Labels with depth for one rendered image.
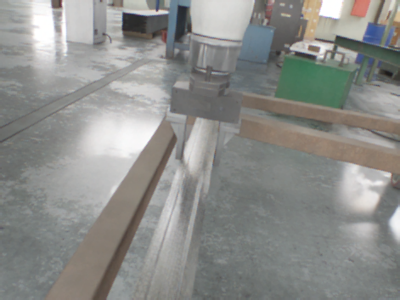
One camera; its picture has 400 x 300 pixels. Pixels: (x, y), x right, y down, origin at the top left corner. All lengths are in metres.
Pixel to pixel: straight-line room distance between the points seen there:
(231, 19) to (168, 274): 0.37
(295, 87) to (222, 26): 1.94
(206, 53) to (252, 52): 3.41
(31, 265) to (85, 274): 0.46
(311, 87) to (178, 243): 2.09
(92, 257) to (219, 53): 0.37
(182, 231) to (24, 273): 0.57
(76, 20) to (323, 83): 2.99
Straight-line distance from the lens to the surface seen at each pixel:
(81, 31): 4.18
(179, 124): 0.59
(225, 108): 0.56
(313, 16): 13.53
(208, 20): 0.51
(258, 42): 3.92
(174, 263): 0.37
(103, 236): 0.53
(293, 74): 2.41
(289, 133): 0.93
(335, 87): 2.36
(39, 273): 0.90
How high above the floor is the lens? 0.66
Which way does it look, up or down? 25 degrees down
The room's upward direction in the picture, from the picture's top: 10 degrees clockwise
